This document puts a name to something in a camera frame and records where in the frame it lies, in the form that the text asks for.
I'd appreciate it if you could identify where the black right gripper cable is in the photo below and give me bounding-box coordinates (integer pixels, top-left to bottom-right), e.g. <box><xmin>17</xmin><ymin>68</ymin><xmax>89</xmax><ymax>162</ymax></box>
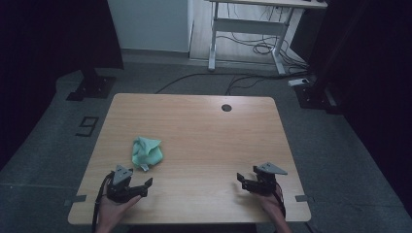
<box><xmin>273</xmin><ymin>182</ymin><xmax>288</xmax><ymax>218</ymax></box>

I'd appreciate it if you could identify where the tangle of black cables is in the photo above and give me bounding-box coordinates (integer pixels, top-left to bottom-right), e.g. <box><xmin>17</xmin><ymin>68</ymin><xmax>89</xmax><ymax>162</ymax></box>
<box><xmin>216</xmin><ymin>32</ymin><xmax>309</xmax><ymax>74</ymax></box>

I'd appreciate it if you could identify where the white power strip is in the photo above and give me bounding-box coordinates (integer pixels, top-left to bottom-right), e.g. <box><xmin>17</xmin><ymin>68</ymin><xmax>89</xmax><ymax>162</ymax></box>
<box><xmin>288</xmin><ymin>78</ymin><xmax>311</xmax><ymax>87</ymax></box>

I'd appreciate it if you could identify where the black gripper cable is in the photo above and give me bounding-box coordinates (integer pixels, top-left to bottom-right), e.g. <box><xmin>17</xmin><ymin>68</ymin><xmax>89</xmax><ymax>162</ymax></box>
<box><xmin>91</xmin><ymin>171</ymin><xmax>116</xmax><ymax>233</ymax></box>
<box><xmin>273</xmin><ymin>182</ymin><xmax>288</xmax><ymax>218</ymax></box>

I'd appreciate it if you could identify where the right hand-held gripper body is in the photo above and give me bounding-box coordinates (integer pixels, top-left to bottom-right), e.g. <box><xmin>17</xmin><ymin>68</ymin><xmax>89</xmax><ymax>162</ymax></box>
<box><xmin>253</xmin><ymin>161</ymin><xmax>289</xmax><ymax>197</ymax></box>

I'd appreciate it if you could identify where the person's right hand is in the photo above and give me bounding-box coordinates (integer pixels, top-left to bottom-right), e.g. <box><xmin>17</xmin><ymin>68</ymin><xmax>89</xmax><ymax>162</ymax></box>
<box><xmin>258</xmin><ymin>193</ymin><xmax>286</xmax><ymax>224</ymax></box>

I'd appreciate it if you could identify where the white metal frame desk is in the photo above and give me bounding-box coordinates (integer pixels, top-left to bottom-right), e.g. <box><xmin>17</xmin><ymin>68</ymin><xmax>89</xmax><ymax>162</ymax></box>
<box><xmin>207</xmin><ymin>0</ymin><xmax>328</xmax><ymax>76</ymax></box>

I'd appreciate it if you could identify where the dark curtain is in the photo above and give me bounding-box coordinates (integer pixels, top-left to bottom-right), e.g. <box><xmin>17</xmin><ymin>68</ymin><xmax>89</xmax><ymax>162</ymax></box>
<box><xmin>0</xmin><ymin>0</ymin><xmax>125</xmax><ymax>171</ymax></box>
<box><xmin>307</xmin><ymin>0</ymin><xmax>412</xmax><ymax>216</ymax></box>

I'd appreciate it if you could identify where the green cloth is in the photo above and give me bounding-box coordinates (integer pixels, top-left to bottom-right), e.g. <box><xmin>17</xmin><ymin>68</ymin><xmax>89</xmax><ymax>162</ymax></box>
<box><xmin>130</xmin><ymin>136</ymin><xmax>164</xmax><ymax>172</ymax></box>

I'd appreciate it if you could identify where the black stand base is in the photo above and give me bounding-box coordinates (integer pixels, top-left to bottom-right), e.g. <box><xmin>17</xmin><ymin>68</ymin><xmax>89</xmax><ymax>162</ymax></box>
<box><xmin>66</xmin><ymin>66</ymin><xmax>117</xmax><ymax>102</ymax></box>
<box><xmin>294</xmin><ymin>82</ymin><xmax>344</xmax><ymax>115</ymax></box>

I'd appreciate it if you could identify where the long black floor cable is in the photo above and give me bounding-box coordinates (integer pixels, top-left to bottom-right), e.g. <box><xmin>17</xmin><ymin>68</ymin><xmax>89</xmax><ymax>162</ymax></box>
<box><xmin>154</xmin><ymin>72</ymin><xmax>292</xmax><ymax>95</ymax></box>

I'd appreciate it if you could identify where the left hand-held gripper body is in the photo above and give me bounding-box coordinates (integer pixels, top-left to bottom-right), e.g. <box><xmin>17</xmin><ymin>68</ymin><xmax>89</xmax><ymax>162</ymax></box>
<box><xmin>106</xmin><ymin>164</ymin><xmax>138</xmax><ymax>204</ymax></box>

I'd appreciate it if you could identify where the person's left hand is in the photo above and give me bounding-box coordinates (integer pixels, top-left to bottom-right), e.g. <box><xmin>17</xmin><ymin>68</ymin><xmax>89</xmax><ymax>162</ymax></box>
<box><xmin>96</xmin><ymin>195</ymin><xmax>143</xmax><ymax>232</ymax></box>

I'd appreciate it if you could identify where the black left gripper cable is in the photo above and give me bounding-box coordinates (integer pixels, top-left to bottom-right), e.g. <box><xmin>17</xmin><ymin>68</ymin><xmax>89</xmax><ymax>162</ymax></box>
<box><xmin>91</xmin><ymin>171</ymin><xmax>116</xmax><ymax>233</ymax></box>

